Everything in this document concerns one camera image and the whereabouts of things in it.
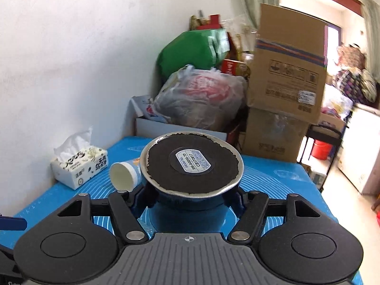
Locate black metal trolley frame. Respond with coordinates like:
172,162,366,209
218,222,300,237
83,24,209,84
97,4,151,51
298,124,343,192

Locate clear plastic bag red contents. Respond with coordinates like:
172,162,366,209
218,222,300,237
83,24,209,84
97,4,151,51
153,64,247,131

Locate large upper cardboard box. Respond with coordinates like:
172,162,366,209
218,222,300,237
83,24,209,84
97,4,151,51
247,4,328,124

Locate white open cardboard box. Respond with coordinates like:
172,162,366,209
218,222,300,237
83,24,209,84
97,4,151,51
130,96,239,146

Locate dark steel thermos cup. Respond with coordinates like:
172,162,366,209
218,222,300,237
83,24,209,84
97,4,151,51
140,132,244,233

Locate red plastic bucket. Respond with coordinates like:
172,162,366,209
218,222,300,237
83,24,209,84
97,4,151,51
310,140,332,160

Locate purple patterned bundle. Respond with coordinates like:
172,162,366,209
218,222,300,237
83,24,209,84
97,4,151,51
332,44,377,106

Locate lower cardboard box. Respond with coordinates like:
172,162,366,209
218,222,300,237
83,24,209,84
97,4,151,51
242,108,309,163

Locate white chest freezer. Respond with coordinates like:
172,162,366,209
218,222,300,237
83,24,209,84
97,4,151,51
337,104,380,196

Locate green plastic bag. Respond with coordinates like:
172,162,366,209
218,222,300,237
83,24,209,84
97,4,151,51
157,28,230,82

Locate white tissue pack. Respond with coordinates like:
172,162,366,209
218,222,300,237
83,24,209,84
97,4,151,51
50,127,108,190

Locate white paper cup blue band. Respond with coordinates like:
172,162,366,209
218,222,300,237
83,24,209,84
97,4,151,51
109,158,142,192

